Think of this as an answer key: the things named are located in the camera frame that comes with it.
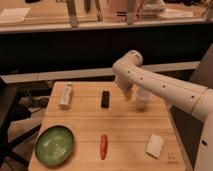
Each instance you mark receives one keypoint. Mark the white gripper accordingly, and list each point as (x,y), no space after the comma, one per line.
(125,86)

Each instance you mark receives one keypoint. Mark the black eraser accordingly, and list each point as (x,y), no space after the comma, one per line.
(105,99)

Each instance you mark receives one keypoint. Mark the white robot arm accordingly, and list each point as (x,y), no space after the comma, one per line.
(192,98)

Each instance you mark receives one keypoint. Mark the white sponge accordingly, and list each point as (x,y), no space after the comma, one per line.
(154,146)

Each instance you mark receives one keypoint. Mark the white plastic cup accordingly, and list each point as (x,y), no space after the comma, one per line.
(142,98)

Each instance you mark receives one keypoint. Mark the wooden board table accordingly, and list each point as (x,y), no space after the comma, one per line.
(127,128)

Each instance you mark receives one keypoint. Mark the orange carrot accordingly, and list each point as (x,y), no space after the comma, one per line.
(103,146)

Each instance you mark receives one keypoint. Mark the white tube bottle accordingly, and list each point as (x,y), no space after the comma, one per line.
(65,97)

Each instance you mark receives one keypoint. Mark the green plate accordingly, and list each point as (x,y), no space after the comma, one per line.
(54,146)

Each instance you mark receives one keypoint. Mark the black chair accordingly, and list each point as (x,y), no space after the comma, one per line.
(7,110)

